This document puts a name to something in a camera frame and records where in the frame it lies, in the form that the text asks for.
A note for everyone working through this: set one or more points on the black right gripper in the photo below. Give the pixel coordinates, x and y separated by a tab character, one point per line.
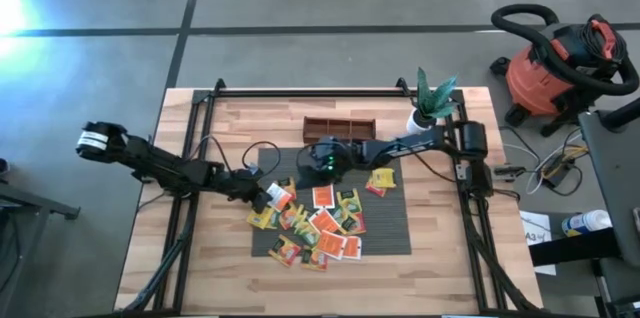
320	163

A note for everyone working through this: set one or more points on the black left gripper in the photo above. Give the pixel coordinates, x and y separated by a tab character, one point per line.
240	183

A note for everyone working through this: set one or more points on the orange white paper tea packet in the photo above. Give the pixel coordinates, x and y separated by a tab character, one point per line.
353	248
331	244
280	198
323	197
324	220

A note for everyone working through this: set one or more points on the orange red foil tea packet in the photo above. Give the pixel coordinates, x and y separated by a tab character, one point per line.
284	250
315	259
289	184
372	190
288	218

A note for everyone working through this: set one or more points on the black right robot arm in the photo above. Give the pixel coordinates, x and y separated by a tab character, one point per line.
415	145

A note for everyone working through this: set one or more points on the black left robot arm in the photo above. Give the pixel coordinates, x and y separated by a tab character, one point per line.
165	165

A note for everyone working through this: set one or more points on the brown wooden tea organizer box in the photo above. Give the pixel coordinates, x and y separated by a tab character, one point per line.
325	128

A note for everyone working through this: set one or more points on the grey woven placemat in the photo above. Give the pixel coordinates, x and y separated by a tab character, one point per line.
390	228

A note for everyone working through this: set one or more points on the white round plant pot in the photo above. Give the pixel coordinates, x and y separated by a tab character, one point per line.
414	125

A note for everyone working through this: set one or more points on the green snake plant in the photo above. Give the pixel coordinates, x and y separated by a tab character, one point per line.
430	100

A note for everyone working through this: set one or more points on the white paper sheet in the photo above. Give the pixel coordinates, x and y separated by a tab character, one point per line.
535	230

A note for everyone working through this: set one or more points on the orange black shop vacuum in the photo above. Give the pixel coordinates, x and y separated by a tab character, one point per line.
535	83

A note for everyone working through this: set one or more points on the black metal stand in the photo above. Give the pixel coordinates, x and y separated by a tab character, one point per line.
30	203

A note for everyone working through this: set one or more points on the black power adapter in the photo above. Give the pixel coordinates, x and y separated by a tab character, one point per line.
556	174

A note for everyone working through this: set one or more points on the black metal beam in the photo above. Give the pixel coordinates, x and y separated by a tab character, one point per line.
570	248

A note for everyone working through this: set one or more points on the white blue spray can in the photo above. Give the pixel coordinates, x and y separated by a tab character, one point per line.
587	222

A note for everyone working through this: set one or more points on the dark grey equipment stand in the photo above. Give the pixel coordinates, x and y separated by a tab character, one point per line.
615	168

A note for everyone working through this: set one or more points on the black aluminium table frame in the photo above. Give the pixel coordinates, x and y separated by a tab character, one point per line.
325	93

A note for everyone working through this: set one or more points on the silver corner bracket plate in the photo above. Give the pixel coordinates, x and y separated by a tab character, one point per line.
461	172

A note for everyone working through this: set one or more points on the black side bracket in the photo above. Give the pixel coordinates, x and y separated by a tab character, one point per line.
507	172

